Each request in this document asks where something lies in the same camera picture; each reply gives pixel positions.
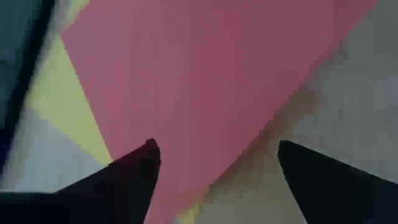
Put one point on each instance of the yellow paper sheet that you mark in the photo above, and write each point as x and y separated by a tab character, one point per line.
62	102

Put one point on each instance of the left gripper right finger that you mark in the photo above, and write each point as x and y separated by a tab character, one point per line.
335	193

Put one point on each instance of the red paper sheet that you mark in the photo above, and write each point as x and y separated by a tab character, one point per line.
202	77

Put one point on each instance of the black metal table frame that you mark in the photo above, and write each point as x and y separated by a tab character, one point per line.
28	62

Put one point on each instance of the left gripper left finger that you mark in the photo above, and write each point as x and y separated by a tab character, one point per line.
124	186

